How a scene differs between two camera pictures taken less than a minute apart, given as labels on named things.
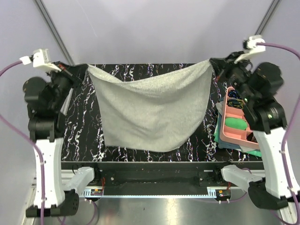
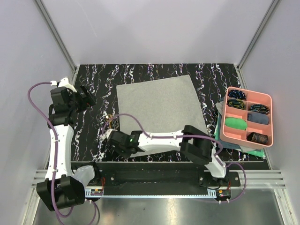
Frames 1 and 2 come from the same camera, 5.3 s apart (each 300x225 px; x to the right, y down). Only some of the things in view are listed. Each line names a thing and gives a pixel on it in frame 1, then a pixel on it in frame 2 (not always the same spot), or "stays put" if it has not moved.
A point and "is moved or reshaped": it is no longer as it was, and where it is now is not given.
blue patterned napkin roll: (234, 93) stays put
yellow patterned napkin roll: (236, 103) stays put
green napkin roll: (236, 123) stays put
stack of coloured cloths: (224, 144) stays put
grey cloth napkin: (157, 115) is moved or reshaped
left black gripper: (76, 72) → (88, 101)
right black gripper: (221, 66) → (125, 155)
